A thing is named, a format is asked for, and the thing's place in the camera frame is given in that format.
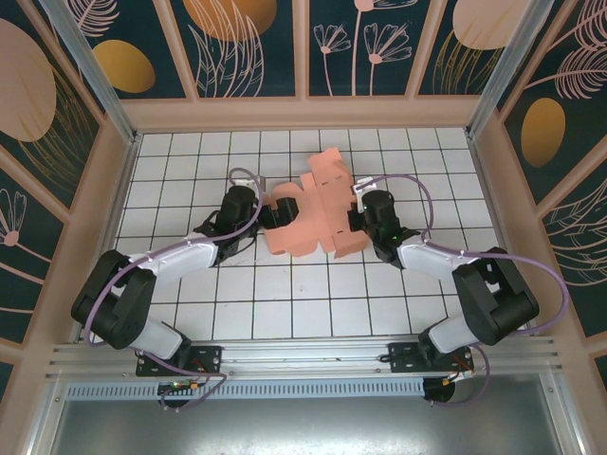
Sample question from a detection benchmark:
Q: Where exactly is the pink paper box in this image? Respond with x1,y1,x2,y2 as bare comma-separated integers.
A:
263,147,369,261

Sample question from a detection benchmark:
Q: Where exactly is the small green circuit board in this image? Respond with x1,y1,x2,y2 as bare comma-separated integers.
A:
157,379,201,395

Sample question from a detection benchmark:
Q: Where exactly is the grey metal sheet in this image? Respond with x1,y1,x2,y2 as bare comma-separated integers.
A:
30,373,584,455

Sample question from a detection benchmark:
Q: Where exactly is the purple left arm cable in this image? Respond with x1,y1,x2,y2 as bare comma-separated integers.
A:
83,166,265,414

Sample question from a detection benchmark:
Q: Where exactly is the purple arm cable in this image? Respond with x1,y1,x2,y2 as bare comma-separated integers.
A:
83,166,265,414
358,173,572,409

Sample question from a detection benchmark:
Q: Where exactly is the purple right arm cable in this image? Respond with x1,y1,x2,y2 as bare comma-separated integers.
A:
358,173,572,409

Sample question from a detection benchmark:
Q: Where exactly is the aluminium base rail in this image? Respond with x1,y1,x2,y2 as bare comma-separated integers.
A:
46,337,563,380

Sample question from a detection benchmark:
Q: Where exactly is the grey slotted cable duct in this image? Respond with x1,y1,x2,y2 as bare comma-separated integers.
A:
65,377,426,400

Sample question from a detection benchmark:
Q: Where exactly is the aluminium frame post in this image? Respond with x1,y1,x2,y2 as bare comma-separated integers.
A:
38,0,139,146
466,0,557,139

